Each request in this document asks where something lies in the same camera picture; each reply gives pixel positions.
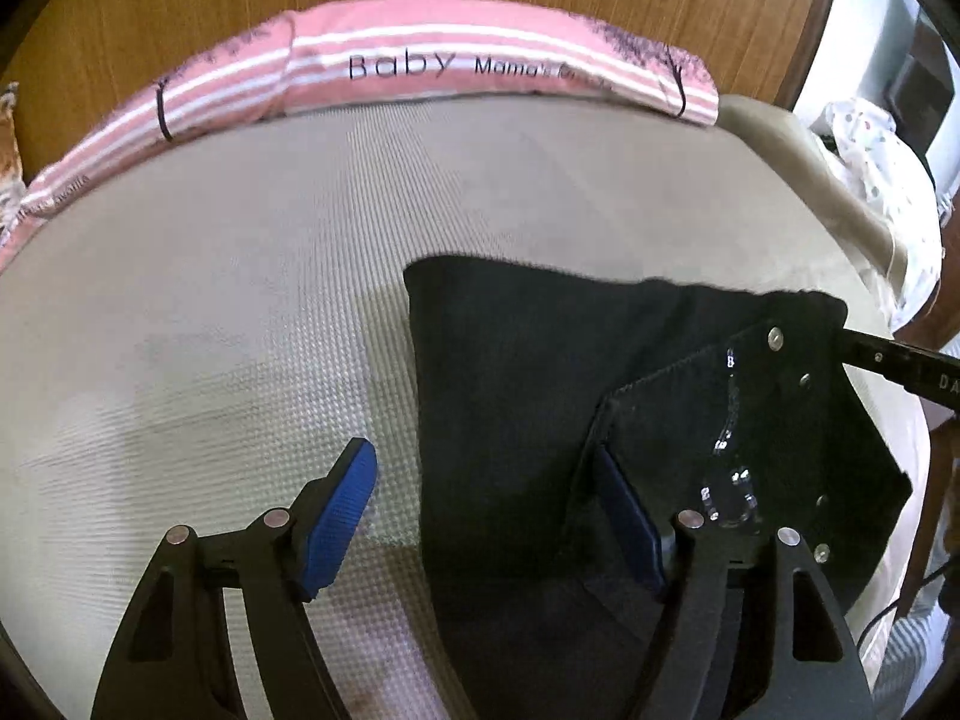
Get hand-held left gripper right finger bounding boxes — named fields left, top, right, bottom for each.
left=596, top=442, right=878, bottom=720

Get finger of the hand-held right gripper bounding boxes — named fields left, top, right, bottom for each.
left=840, top=324, right=960, bottom=417

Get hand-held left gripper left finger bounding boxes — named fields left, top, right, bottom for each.
left=90, top=436, right=378, bottom=720

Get black pants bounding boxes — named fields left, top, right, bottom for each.
left=403, top=255, right=914, bottom=720

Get white dotted cloth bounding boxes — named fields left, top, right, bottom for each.
left=817, top=99, right=944, bottom=323

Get beige cloth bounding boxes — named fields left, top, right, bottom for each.
left=716, top=94, right=901, bottom=331

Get dark cabinet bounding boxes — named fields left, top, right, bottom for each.
left=889, top=4, right=960, bottom=162

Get pink striped pillow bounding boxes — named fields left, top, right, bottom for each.
left=0, top=1, right=721, bottom=271

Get white floral blanket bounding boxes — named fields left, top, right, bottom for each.
left=0, top=82, right=31, bottom=241

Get wooden headboard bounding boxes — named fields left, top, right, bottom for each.
left=0, top=0, right=845, bottom=188

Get black cable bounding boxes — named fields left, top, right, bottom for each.
left=855, top=562, right=960, bottom=650

